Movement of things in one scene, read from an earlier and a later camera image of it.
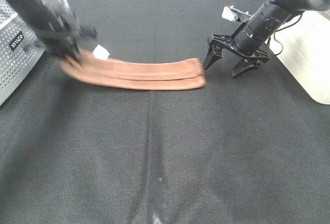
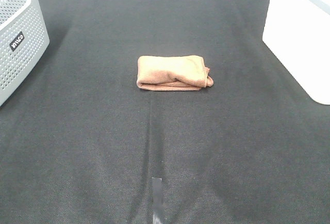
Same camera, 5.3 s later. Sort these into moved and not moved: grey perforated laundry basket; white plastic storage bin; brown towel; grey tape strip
Moved: brown towel
Not moved: grey perforated laundry basket; white plastic storage bin; grey tape strip
